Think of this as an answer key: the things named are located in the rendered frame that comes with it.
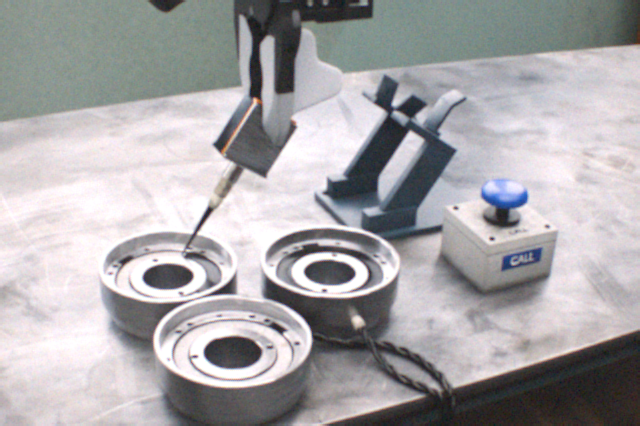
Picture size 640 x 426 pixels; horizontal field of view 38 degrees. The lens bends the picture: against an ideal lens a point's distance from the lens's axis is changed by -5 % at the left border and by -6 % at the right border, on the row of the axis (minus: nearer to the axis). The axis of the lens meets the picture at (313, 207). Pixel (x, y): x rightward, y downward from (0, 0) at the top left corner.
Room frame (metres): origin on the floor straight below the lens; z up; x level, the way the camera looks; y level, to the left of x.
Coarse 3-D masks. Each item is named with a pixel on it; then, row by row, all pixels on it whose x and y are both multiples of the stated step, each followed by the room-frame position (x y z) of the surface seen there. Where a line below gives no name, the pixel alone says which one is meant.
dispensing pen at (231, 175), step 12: (240, 108) 0.67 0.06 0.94; (240, 120) 0.66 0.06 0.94; (228, 132) 0.66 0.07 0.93; (216, 144) 0.67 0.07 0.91; (228, 168) 0.66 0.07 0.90; (240, 168) 0.66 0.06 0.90; (228, 180) 0.66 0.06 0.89; (216, 192) 0.66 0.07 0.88; (228, 192) 0.66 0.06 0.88; (216, 204) 0.65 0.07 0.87; (204, 216) 0.65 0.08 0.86; (192, 240) 0.65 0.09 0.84
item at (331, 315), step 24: (288, 240) 0.66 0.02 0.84; (312, 240) 0.67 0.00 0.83; (336, 240) 0.68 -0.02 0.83; (360, 240) 0.67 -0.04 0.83; (384, 240) 0.66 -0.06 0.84; (264, 264) 0.62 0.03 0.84; (312, 264) 0.64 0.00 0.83; (336, 264) 0.65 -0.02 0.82; (360, 264) 0.64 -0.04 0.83; (384, 264) 0.64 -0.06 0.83; (264, 288) 0.61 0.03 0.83; (288, 288) 0.59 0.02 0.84; (312, 288) 0.60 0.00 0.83; (336, 288) 0.61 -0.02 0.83; (384, 288) 0.59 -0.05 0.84; (312, 312) 0.58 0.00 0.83; (336, 312) 0.58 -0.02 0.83; (360, 312) 0.58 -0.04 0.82; (384, 312) 0.60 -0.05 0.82; (336, 336) 0.58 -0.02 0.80
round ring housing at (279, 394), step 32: (192, 320) 0.56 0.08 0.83; (224, 320) 0.56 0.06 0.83; (256, 320) 0.56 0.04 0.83; (288, 320) 0.55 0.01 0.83; (160, 352) 0.50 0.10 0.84; (192, 352) 0.52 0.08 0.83; (224, 352) 0.54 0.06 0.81; (256, 352) 0.53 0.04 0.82; (160, 384) 0.50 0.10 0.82; (192, 384) 0.47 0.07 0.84; (224, 384) 0.47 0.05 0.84; (256, 384) 0.47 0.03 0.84; (288, 384) 0.49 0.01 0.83; (192, 416) 0.48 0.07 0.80; (224, 416) 0.47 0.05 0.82; (256, 416) 0.48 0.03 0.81
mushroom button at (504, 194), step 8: (488, 184) 0.70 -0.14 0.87; (496, 184) 0.70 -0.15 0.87; (504, 184) 0.70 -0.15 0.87; (512, 184) 0.70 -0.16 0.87; (520, 184) 0.70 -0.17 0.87; (488, 192) 0.69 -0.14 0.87; (496, 192) 0.69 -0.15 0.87; (504, 192) 0.68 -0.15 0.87; (512, 192) 0.68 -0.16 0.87; (520, 192) 0.69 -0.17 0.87; (488, 200) 0.68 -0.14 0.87; (496, 200) 0.68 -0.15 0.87; (504, 200) 0.68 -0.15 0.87; (512, 200) 0.68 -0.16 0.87; (520, 200) 0.68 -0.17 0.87; (496, 208) 0.69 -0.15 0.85; (504, 208) 0.68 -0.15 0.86; (512, 208) 0.68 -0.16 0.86; (504, 216) 0.69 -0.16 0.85
